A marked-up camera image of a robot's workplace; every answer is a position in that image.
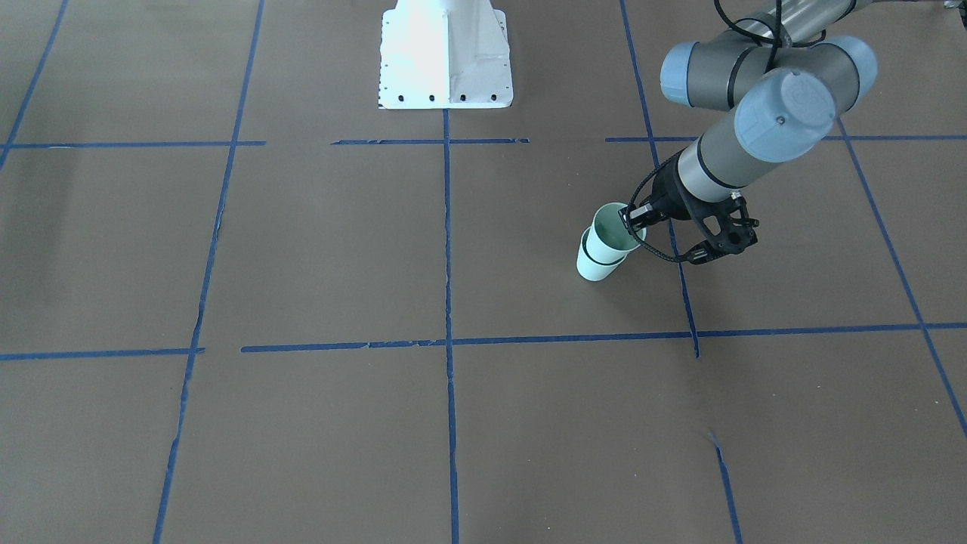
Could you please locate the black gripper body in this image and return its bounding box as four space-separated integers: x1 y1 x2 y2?
639 159 705 222

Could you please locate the mint green cup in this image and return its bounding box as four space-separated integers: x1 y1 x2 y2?
584 202 647 265
576 227 629 282

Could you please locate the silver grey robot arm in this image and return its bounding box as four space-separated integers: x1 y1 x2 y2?
619 1 879 252

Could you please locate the brown paper table cover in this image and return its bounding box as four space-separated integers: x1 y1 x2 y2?
2 1 965 543

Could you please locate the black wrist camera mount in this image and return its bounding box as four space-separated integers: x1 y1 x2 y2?
684 190 759 265

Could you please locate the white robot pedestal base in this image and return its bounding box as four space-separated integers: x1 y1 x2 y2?
377 1 514 110

